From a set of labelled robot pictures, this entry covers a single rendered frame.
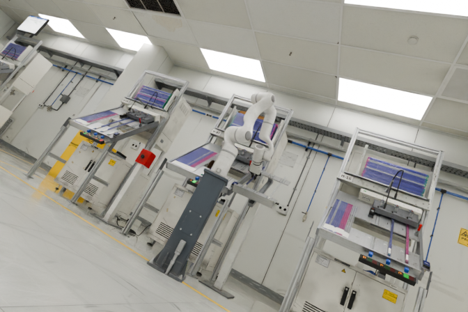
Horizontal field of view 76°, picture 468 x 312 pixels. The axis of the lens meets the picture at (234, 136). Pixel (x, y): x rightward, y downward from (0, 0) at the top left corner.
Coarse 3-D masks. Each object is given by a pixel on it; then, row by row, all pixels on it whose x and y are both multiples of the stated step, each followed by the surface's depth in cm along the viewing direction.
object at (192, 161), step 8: (192, 152) 308; (200, 152) 311; (208, 152) 313; (176, 160) 287; (184, 160) 289; (192, 160) 291; (200, 160) 294; (208, 160) 296; (184, 168) 275; (192, 168) 278
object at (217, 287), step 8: (256, 208) 248; (248, 216) 246; (248, 224) 243; (240, 232) 242; (240, 240) 239; (232, 248) 238; (240, 248) 241; (232, 256) 235; (224, 264) 234; (232, 264) 234; (224, 272) 231; (200, 280) 225; (216, 280) 230; (224, 280) 229; (216, 288) 226; (224, 296) 215; (232, 296) 229
